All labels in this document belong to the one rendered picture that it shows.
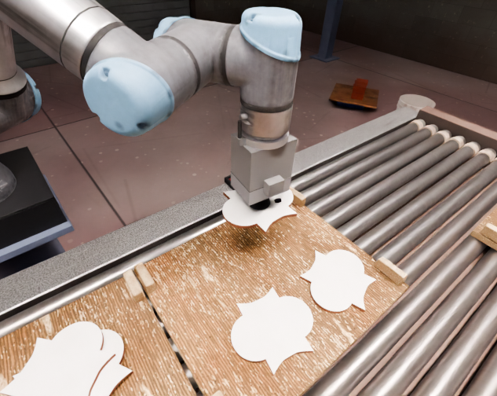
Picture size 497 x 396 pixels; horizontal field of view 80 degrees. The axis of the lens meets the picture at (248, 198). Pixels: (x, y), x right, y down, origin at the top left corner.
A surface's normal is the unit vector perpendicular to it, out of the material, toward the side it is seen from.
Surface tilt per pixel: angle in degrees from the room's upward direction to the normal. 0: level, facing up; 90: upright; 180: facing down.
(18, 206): 4
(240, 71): 95
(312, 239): 0
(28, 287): 0
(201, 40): 40
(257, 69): 90
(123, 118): 91
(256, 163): 90
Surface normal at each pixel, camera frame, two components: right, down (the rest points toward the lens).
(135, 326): 0.04, -0.74
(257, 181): 0.51, 0.58
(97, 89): -0.36, 0.64
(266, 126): -0.01, 0.66
